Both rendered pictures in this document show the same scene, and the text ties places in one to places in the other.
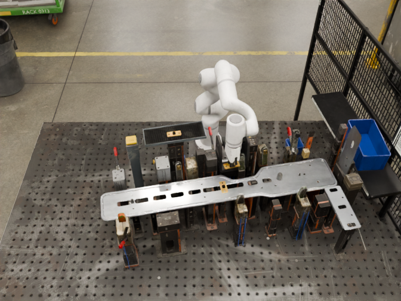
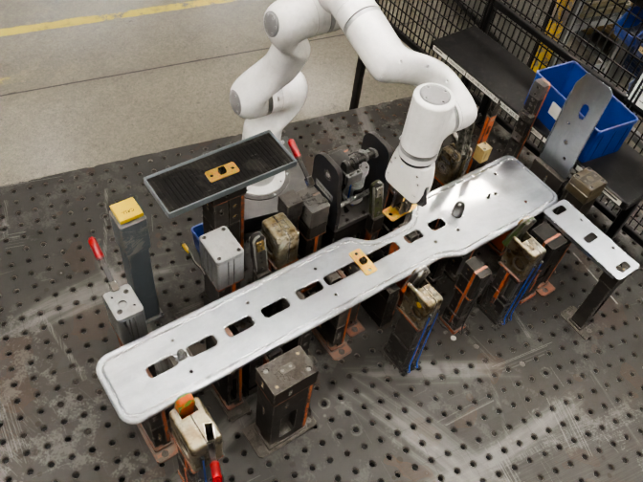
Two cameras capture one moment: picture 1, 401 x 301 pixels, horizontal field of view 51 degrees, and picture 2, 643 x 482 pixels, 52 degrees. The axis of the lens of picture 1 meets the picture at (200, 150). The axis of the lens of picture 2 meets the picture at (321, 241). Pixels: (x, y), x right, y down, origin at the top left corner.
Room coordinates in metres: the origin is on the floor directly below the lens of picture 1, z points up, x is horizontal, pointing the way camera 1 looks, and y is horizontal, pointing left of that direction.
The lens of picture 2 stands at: (0.63, 0.52, 2.39)
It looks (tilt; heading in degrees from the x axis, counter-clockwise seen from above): 51 degrees down; 329
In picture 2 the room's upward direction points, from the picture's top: 9 degrees clockwise
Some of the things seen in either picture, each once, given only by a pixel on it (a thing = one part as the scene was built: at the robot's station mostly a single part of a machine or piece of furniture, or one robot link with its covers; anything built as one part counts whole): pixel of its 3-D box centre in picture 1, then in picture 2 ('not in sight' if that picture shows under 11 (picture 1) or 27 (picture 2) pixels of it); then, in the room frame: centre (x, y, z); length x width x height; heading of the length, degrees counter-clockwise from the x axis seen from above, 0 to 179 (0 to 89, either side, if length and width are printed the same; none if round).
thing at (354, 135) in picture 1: (349, 150); (573, 127); (1.61, -0.85, 1.17); 0.12 x 0.01 x 0.34; 11
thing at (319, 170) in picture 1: (220, 189); (358, 268); (1.47, -0.11, 1.00); 1.38 x 0.22 x 0.02; 101
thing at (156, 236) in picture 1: (154, 214); (224, 365); (1.40, 0.28, 0.84); 0.17 x 0.06 x 0.29; 11
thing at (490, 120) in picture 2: (304, 159); (473, 164); (1.74, -0.66, 0.95); 0.03 x 0.01 x 0.50; 101
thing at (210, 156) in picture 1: (210, 174); (307, 242); (1.67, -0.06, 0.89); 0.13 x 0.11 x 0.38; 11
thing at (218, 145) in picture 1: (231, 164); (344, 210); (1.71, -0.19, 0.94); 0.18 x 0.13 x 0.49; 101
